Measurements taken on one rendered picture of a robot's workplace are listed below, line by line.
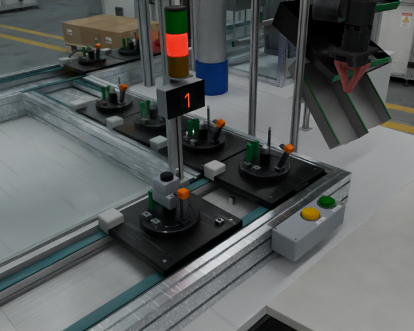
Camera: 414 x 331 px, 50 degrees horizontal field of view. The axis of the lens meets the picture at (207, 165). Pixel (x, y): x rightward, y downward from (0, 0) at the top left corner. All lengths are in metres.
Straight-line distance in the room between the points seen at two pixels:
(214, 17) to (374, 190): 1.05
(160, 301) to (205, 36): 1.42
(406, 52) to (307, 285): 4.35
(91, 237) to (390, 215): 0.80
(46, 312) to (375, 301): 0.68
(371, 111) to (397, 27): 3.69
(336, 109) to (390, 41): 3.85
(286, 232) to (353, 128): 0.52
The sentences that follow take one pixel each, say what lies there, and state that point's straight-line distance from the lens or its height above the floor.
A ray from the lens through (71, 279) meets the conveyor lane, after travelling 1.03.
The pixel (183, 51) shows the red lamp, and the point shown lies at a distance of 1.06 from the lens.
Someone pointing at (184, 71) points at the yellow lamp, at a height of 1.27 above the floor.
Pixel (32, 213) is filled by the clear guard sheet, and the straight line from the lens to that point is 1.02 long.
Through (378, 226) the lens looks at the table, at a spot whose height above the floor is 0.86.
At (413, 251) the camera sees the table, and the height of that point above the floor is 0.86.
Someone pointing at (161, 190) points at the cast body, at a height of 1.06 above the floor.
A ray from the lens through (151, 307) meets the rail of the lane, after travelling 0.87.
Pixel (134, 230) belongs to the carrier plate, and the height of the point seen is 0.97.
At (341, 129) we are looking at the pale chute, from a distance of 1.42.
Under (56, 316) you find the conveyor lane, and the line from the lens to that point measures 0.96.
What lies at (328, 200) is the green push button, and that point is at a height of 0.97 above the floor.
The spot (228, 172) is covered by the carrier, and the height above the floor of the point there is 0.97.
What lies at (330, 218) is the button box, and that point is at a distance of 1.12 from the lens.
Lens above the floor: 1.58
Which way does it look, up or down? 29 degrees down
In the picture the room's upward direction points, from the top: 1 degrees counter-clockwise
